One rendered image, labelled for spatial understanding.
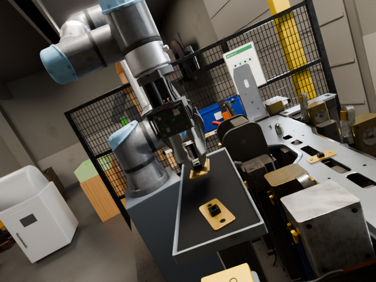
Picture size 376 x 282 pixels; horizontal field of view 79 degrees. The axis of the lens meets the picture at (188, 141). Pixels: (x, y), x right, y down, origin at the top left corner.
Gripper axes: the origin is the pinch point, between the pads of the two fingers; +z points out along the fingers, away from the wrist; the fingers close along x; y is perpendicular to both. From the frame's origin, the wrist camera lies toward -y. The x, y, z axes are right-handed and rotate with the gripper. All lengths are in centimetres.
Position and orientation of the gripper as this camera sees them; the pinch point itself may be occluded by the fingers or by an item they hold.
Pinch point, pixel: (196, 161)
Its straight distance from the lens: 49.1
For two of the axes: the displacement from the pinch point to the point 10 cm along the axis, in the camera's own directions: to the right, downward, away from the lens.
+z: 4.0, 8.9, 2.3
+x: 9.1, -3.6, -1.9
